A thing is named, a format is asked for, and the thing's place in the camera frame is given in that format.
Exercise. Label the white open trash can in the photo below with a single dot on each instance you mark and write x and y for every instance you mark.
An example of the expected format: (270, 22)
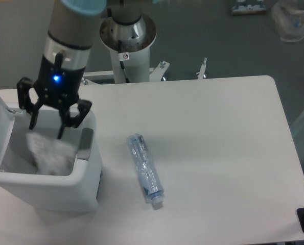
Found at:
(77, 192)

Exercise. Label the crushed clear plastic bottle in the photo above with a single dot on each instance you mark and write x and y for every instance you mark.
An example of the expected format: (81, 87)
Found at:
(146, 171)

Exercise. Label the clear plastic bag on floor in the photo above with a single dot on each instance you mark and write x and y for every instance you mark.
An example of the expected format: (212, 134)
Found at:
(288, 17)

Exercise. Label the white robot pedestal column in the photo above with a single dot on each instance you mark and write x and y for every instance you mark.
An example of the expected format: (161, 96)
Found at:
(129, 48)

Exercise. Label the clear printed plastic bag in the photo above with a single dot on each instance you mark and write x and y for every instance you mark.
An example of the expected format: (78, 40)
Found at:
(53, 157)

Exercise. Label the grey tray on floor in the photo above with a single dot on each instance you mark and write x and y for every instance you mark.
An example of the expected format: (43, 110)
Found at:
(243, 7)

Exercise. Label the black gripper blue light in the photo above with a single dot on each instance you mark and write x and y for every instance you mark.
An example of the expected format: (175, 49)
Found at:
(58, 81)

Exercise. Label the white pedestal base frame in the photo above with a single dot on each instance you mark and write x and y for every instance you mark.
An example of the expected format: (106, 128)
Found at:
(156, 74)

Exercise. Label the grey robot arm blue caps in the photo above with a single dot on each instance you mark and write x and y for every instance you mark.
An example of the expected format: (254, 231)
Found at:
(70, 37)

